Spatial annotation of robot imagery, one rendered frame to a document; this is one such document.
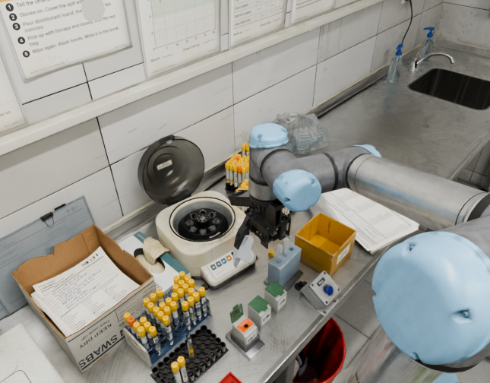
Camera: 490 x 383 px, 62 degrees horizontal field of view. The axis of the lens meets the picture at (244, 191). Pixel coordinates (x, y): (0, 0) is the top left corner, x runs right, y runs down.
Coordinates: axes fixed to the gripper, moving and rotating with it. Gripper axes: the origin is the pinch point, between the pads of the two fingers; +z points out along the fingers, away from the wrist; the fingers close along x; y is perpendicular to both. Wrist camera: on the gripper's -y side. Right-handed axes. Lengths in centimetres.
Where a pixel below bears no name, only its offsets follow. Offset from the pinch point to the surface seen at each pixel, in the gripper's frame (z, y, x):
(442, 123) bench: 14, -18, 130
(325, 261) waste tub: 12.3, 6.5, 20.7
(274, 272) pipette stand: 11.3, 0.9, 6.1
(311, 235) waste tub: 15.7, -5.5, 28.5
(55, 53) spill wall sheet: -41, -48, -22
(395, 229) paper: 16, 10, 52
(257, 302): 12.5, 4.8, -3.6
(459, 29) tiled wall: -2, -64, 223
